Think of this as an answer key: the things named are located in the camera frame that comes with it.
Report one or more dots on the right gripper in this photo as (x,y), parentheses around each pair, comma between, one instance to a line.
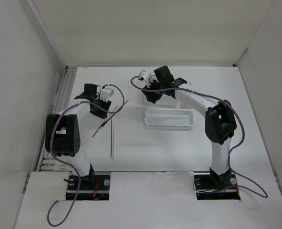
(151,97)

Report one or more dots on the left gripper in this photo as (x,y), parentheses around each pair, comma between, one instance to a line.
(105,104)

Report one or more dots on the silver metal chopstick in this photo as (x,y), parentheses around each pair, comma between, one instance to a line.
(112,139)

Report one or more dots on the grey chopstick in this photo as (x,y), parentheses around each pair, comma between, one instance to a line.
(104,122)

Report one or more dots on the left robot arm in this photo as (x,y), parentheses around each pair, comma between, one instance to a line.
(62,136)

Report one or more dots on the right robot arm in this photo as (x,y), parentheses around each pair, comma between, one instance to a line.
(220,123)

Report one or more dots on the white perforated box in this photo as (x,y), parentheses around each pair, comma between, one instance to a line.
(165,102)

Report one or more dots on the white mesh tray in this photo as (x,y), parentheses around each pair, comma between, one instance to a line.
(169,119)

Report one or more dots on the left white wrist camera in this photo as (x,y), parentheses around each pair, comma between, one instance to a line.
(106,93)

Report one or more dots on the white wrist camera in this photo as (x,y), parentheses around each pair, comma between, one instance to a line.
(106,93)
(148,76)

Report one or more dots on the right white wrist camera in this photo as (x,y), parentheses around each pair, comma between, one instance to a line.
(148,76)

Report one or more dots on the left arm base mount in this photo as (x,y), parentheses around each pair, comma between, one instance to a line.
(98,190)

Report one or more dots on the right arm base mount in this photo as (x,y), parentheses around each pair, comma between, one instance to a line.
(206,189)

